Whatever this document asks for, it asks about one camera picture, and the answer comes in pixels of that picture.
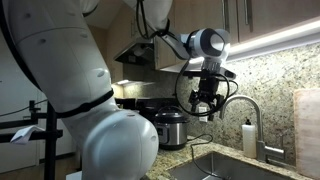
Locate under-cabinet light strip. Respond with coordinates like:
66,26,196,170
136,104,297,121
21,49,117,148
227,17,320,61

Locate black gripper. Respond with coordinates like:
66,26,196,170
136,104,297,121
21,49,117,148
188,77,224,121

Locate white paper tag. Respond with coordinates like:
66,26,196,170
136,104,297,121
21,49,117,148
10,125,43,145

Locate stainless steel pressure cooker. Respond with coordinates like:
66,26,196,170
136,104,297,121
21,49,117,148
155,122,187,150

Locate black metal camera stand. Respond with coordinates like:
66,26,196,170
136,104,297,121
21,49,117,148
0,100,63,180

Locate black stove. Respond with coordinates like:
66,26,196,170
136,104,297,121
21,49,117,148
115,98,178,122

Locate wooden cutting board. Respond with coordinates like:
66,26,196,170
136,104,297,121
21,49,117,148
294,88,320,180

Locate black cooker power cord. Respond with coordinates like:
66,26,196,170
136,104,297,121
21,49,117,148
185,133,231,180

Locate stainless steel sink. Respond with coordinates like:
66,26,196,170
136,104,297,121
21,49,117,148
169,152,294,180

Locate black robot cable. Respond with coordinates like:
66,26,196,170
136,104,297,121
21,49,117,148
135,0,240,118

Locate curved steel faucet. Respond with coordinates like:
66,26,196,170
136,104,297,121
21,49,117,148
219,95,285,162

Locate white wall outlet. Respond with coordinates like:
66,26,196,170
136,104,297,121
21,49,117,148
199,107,208,123

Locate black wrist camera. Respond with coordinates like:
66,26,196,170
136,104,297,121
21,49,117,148
183,67,236,80

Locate white soap dispenser bottle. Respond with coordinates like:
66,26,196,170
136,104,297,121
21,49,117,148
242,119,257,158

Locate range hood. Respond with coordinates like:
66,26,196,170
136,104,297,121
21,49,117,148
114,37,155,65

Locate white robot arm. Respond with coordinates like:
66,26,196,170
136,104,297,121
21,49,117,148
1,0,159,180

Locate wooden upper cabinets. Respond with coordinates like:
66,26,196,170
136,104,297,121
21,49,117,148
108,0,320,72

